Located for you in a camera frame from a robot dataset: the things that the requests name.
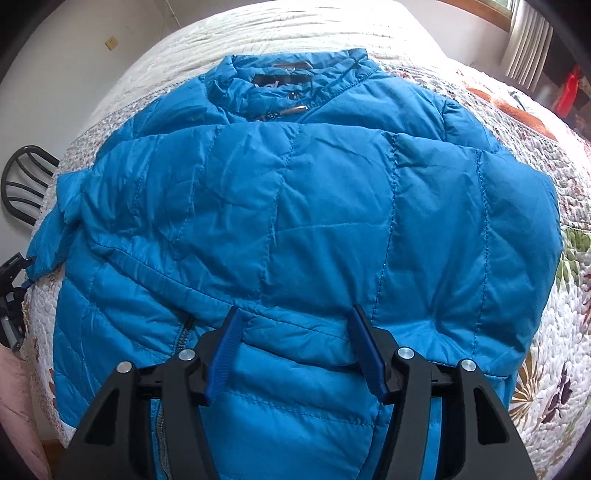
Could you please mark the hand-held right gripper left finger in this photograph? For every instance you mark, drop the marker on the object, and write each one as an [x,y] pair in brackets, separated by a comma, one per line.
[225,350]

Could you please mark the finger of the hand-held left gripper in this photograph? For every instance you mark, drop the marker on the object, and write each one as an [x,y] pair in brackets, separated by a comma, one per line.
[16,267]

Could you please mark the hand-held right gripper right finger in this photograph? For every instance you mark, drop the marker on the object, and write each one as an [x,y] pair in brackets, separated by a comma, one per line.
[367,350]

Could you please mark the blue puffer jacket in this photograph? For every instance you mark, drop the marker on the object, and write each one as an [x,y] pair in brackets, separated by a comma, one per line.
[323,207]

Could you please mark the pink cloth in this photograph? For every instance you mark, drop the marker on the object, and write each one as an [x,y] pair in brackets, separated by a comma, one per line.
[18,415]

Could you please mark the black metal chair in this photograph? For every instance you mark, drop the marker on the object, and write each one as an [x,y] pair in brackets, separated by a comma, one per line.
[30,148]

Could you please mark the floral quilted bedspread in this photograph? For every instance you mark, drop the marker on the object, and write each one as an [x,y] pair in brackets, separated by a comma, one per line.
[554,300]

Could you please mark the red object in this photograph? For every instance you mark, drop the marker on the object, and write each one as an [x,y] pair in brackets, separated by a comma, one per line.
[569,92]

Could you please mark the dark cabinet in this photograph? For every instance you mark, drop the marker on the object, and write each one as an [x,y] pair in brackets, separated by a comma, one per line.
[549,69]

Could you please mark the white curtain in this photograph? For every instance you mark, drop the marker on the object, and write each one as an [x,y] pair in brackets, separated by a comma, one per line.
[526,50]

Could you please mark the wall outlet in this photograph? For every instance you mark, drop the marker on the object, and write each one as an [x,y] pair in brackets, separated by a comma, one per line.
[111,43]

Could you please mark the wooden window frame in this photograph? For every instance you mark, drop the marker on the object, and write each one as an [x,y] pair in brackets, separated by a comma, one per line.
[496,11]

